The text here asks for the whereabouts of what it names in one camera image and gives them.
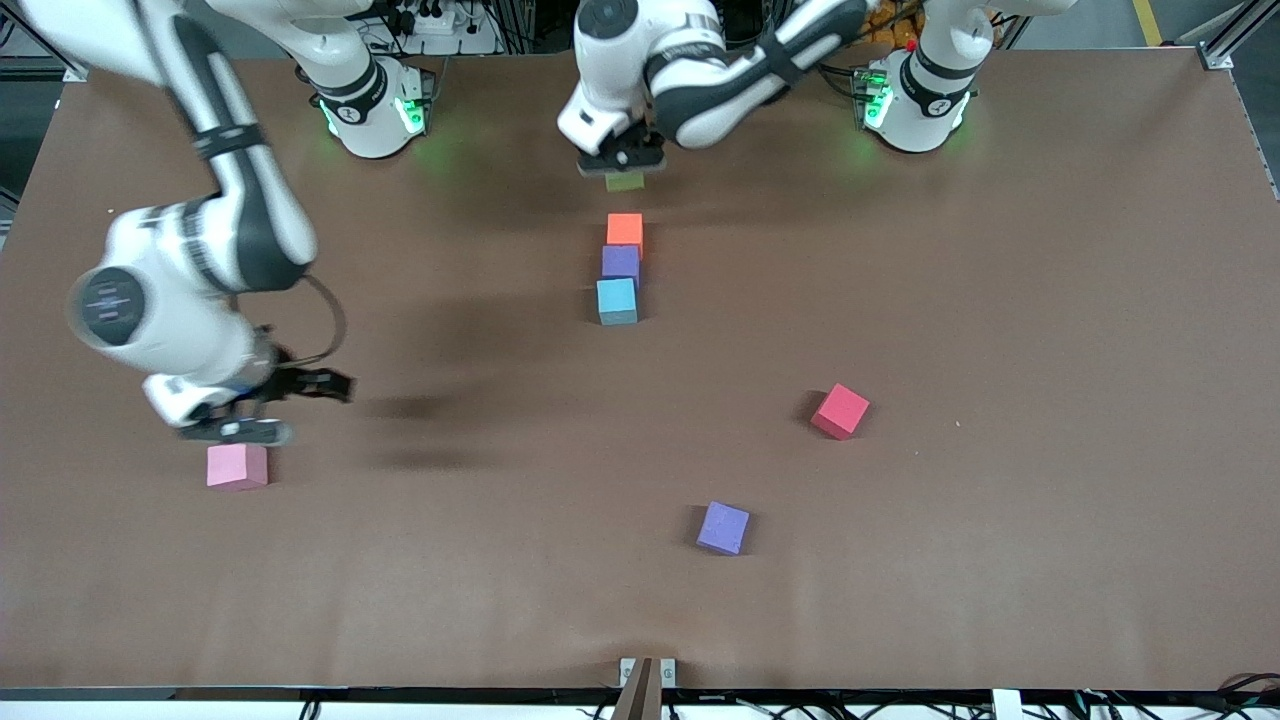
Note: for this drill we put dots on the brown wooden strip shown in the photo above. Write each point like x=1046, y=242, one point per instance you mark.
x=635, y=695

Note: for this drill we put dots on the white power strip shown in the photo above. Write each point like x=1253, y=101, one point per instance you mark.
x=430, y=20

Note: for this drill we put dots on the aluminium frame profile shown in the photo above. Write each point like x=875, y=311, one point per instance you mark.
x=1235, y=35
x=40, y=50

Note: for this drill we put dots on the small metal bracket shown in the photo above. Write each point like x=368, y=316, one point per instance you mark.
x=668, y=672

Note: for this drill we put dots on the blue foam cube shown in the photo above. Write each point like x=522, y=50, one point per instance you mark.
x=617, y=300

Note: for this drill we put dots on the red foam cube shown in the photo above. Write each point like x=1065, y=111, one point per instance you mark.
x=840, y=411

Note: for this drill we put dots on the brown table cover sheet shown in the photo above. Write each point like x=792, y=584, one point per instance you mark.
x=1000, y=560

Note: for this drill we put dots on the green foam cube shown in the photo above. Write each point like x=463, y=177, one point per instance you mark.
x=625, y=182

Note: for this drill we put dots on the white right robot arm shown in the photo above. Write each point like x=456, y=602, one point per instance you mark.
x=150, y=300

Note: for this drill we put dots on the orange foam cube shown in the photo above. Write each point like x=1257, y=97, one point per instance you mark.
x=625, y=230

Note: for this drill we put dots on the pink foam cube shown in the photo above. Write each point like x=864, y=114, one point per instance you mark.
x=236, y=465

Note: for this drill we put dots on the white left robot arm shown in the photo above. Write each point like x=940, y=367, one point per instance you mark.
x=700, y=90

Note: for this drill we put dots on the purple foam cube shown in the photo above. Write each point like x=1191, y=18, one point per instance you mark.
x=620, y=262
x=723, y=528

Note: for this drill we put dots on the orange fruit bag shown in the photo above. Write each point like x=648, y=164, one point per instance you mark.
x=895, y=25

